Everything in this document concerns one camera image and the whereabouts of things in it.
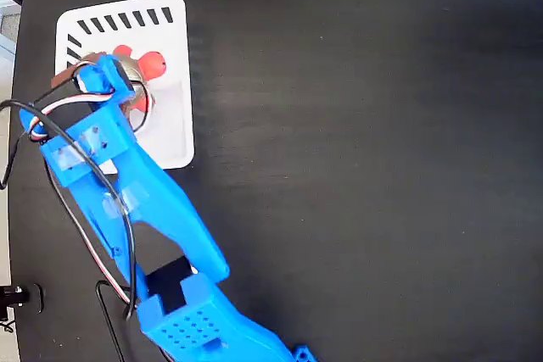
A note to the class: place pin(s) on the white rectangular tray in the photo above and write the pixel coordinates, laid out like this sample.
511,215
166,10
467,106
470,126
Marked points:
169,40

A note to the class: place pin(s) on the blue 3D-printed robot arm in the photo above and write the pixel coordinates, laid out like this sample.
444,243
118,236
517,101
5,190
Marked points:
161,205

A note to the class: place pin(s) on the black table clamp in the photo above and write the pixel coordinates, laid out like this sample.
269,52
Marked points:
23,297

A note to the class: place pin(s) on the red turtle toy gold shell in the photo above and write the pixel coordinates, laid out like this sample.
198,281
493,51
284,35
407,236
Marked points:
150,64

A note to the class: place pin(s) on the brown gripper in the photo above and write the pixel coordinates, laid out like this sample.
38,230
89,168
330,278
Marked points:
111,75

